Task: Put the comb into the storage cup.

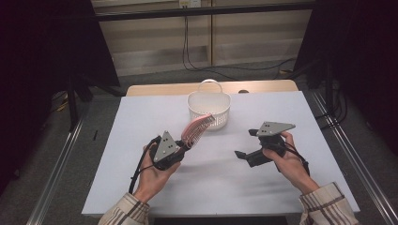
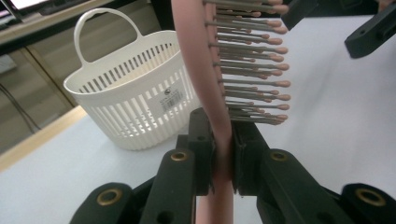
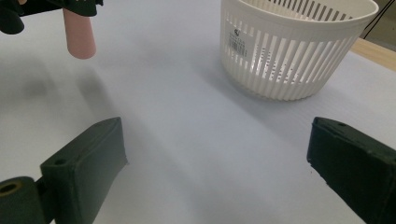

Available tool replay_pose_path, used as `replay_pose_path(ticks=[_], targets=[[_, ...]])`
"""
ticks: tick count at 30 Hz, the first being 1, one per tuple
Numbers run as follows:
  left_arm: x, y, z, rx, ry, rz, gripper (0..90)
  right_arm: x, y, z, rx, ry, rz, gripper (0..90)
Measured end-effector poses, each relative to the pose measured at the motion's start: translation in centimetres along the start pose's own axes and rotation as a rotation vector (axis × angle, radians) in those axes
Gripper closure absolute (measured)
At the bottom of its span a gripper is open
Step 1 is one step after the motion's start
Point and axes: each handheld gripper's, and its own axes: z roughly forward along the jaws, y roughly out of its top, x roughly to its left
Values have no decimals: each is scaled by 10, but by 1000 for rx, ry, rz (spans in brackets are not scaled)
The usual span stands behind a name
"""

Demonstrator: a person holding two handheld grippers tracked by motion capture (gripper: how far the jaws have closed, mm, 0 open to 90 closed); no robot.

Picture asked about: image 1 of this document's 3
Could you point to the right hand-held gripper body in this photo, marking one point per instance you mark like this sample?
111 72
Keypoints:
273 132

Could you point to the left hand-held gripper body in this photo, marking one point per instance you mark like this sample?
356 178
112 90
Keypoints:
165 148

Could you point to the pink comb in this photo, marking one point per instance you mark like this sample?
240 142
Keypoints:
195 128

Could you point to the white plastic basket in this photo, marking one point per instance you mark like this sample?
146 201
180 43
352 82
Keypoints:
209 104

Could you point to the person's left hand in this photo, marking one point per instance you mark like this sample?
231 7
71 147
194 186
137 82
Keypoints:
155 179

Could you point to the person's right hand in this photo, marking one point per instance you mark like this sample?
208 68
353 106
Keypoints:
291 165

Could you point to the small dark round object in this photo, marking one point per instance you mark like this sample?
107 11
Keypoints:
243 91

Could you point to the beige wooden table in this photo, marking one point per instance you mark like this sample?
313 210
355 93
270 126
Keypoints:
162 89

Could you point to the black metal stand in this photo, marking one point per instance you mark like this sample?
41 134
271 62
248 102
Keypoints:
75 100

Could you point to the black curtain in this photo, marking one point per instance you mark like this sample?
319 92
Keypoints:
47 47
359 47

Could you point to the metal floor rail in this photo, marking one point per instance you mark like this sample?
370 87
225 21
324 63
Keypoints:
356 159
56 175

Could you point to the white wall socket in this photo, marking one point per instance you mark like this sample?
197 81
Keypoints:
189 3

